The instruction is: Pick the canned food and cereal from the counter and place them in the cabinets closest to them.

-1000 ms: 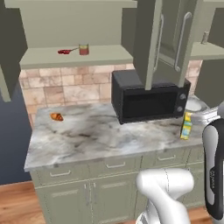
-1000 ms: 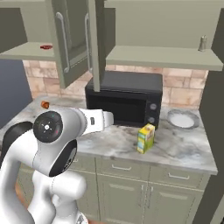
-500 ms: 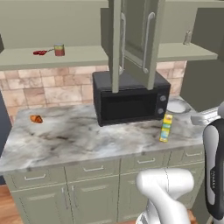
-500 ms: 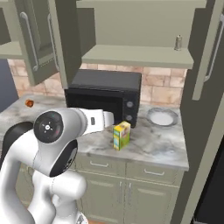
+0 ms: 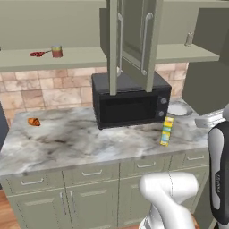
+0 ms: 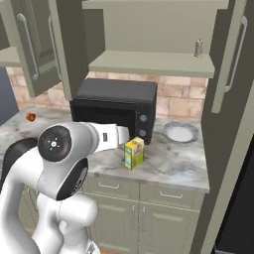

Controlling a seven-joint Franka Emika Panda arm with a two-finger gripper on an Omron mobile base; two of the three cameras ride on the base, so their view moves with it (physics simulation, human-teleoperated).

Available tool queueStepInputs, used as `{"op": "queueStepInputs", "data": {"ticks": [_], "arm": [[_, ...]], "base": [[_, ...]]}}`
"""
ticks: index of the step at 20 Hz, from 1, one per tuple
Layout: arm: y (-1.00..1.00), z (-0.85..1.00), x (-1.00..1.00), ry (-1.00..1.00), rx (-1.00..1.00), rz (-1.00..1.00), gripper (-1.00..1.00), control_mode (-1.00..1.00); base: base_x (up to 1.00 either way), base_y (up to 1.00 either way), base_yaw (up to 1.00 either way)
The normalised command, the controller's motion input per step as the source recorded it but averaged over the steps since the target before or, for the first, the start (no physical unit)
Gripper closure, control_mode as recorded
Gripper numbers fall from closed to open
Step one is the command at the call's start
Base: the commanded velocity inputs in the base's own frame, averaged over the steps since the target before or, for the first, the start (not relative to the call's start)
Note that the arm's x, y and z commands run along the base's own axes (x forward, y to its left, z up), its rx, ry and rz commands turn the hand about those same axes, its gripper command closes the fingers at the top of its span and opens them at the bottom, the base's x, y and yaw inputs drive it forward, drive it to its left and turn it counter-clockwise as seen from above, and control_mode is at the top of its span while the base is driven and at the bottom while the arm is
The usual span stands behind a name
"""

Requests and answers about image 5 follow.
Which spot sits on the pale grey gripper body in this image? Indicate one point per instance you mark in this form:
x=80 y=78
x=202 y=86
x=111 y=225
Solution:
x=208 y=120

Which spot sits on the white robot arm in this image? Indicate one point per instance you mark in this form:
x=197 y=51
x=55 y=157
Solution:
x=167 y=190

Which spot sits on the yellow cereal box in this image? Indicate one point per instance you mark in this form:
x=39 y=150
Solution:
x=167 y=131

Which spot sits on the white round plate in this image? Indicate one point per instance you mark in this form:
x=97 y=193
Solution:
x=178 y=108

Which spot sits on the olive drawer front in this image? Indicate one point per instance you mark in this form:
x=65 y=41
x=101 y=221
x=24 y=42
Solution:
x=91 y=174
x=146 y=166
x=32 y=182
x=193 y=158

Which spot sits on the olive tall cabinet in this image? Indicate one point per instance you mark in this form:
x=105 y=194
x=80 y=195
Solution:
x=205 y=65

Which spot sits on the olive base cabinet door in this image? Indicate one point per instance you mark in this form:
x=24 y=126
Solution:
x=202 y=179
x=129 y=202
x=95 y=205
x=38 y=210

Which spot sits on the black microwave oven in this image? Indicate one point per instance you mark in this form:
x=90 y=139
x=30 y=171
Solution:
x=128 y=107

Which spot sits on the grey shaker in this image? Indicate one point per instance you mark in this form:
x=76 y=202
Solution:
x=188 y=39

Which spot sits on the red and green can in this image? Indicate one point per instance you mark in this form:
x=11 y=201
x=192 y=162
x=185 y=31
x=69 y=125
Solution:
x=57 y=51

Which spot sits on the orange croissant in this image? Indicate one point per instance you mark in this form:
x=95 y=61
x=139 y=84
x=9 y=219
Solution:
x=34 y=121

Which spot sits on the red measuring spoon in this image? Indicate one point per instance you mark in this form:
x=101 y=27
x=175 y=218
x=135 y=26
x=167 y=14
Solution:
x=37 y=54

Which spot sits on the dark appliance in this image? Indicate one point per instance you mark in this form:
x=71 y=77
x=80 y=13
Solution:
x=3 y=128

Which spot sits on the olive wall shelf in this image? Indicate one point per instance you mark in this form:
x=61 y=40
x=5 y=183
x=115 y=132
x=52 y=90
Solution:
x=184 y=53
x=53 y=61

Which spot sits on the olive wall cabinet door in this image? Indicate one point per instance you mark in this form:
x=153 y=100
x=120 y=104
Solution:
x=149 y=38
x=113 y=44

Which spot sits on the olive wall cabinet body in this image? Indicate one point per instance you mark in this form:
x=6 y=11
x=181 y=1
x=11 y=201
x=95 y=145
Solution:
x=103 y=32

